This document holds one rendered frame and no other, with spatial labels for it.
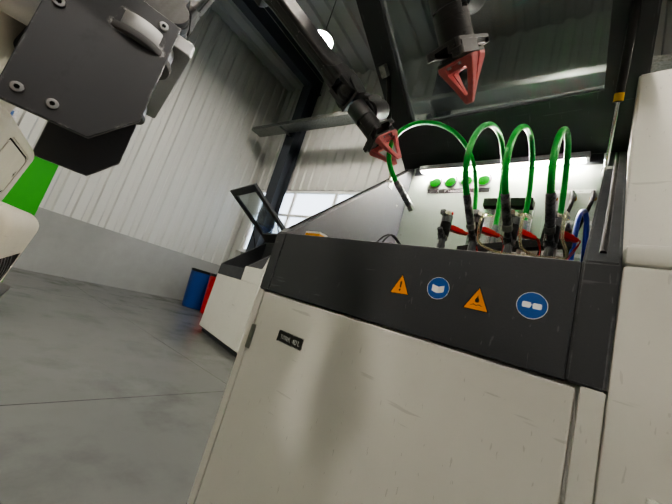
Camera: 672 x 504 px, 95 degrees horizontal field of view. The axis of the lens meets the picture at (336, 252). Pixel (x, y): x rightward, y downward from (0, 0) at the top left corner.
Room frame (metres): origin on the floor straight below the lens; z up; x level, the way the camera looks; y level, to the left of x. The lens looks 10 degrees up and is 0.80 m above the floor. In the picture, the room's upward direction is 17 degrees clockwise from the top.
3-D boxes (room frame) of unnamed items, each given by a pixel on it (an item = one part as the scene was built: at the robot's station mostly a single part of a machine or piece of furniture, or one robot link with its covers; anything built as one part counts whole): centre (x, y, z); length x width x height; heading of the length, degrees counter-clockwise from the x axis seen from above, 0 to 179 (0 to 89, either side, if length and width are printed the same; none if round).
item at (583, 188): (0.83, -0.62, 1.20); 0.13 x 0.03 x 0.31; 48
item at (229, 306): (4.12, 0.88, 1.00); 1.30 x 1.09 x 1.99; 39
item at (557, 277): (0.62, -0.11, 0.87); 0.62 x 0.04 x 0.16; 48
